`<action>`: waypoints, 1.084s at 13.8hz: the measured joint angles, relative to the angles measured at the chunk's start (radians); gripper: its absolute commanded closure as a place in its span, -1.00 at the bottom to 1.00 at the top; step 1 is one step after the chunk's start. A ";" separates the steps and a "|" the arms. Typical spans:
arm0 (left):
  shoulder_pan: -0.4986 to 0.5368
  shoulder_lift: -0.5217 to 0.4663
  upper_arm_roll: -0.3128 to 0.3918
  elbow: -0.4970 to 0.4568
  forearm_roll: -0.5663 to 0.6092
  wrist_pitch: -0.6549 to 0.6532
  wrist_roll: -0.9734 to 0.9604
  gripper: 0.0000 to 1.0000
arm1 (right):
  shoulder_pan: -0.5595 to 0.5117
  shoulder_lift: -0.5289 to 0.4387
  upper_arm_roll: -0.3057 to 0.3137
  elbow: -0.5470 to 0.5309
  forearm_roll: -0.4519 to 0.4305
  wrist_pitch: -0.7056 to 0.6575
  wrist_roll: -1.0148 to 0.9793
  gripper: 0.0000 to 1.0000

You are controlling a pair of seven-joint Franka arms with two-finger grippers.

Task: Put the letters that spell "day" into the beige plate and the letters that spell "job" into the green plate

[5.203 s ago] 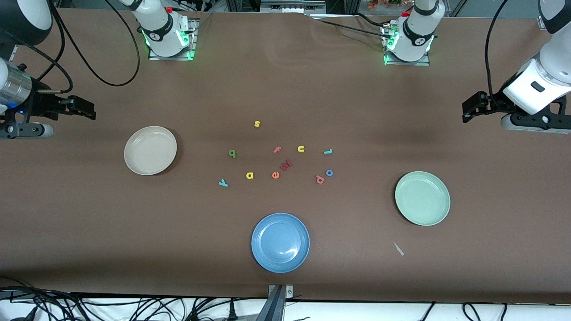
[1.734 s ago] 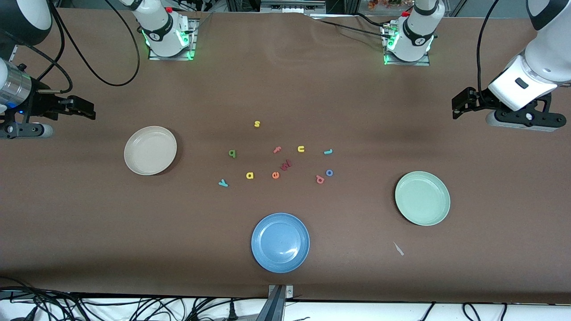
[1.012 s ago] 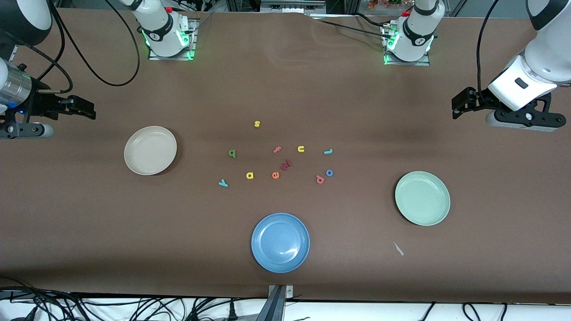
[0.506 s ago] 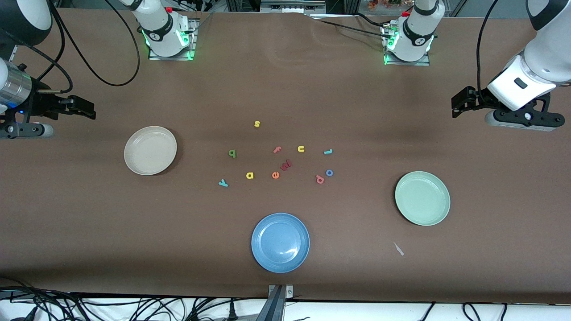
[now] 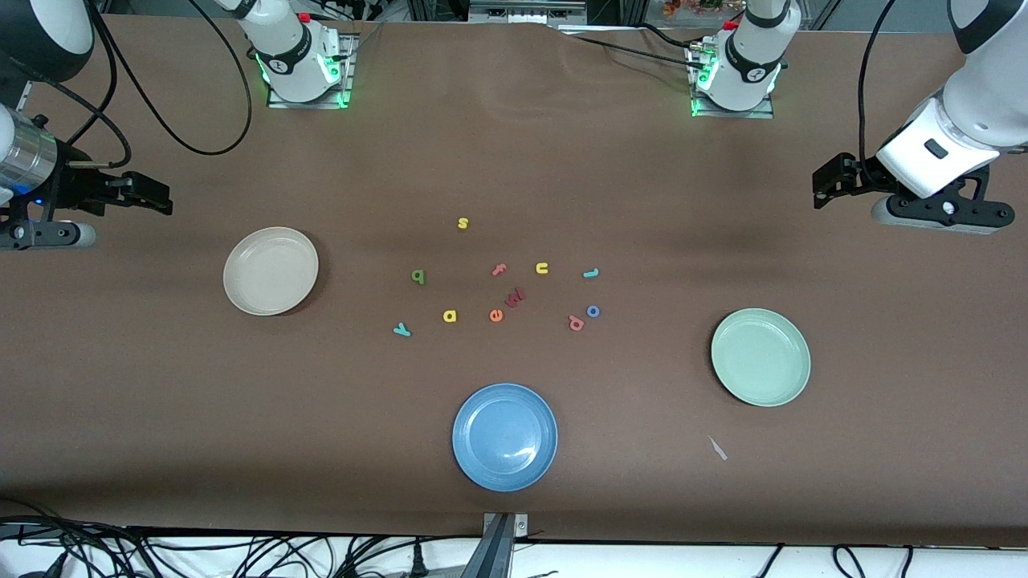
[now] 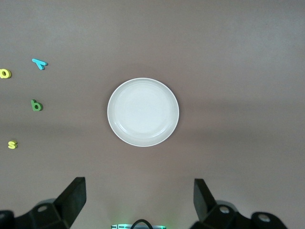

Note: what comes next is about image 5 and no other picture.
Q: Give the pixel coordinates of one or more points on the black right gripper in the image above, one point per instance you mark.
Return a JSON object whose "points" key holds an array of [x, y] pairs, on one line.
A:
{"points": [[71, 193]]}

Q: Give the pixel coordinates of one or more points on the black power plug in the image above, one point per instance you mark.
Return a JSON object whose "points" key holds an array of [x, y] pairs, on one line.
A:
{"points": [[418, 560]]}

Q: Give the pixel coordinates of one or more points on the pale green round plate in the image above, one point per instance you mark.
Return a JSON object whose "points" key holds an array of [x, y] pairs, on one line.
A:
{"points": [[760, 357]]}

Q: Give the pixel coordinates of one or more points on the dark red foam letter w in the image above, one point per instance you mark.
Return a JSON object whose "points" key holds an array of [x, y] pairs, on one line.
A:
{"points": [[515, 298]]}

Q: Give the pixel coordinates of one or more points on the small white paper scrap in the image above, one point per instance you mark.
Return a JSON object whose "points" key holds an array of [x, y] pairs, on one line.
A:
{"points": [[718, 448]]}

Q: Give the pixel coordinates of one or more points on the beige round plate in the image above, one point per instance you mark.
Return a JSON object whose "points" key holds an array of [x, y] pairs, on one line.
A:
{"points": [[271, 271]]}

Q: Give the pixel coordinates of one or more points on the grey metal table bracket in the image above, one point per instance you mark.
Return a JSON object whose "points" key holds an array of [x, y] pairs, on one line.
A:
{"points": [[502, 534]]}

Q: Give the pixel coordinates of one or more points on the orange patterned object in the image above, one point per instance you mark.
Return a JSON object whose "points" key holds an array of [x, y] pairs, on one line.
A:
{"points": [[691, 6]]}

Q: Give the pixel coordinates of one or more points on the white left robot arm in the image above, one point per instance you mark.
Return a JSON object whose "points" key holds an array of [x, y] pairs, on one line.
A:
{"points": [[980, 96]]}

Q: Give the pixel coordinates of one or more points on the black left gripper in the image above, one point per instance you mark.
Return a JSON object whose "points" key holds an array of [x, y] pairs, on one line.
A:
{"points": [[862, 174]]}

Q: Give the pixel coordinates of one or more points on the cyan foam letter y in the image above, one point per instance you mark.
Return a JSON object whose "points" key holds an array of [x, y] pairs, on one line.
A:
{"points": [[401, 329]]}

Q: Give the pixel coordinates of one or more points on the blue round plate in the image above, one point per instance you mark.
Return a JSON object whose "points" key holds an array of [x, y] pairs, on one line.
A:
{"points": [[504, 437]]}

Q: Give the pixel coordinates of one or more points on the brown table cover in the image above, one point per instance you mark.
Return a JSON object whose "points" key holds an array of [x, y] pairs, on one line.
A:
{"points": [[642, 201]]}

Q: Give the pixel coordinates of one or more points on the aluminium frame rail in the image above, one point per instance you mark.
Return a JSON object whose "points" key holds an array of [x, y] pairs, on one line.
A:
{"points": [[24, 96]]}

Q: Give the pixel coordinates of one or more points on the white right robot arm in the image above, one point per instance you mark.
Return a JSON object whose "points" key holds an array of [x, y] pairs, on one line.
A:
{"points": [[289, 56]]}

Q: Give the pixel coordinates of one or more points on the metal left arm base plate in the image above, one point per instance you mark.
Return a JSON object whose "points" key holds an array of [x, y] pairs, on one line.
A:
{"points": [[731, 114]]}

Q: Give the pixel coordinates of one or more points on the grey metal rail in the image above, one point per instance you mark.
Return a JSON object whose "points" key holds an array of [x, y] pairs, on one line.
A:
{"points": [[526, 10]]}

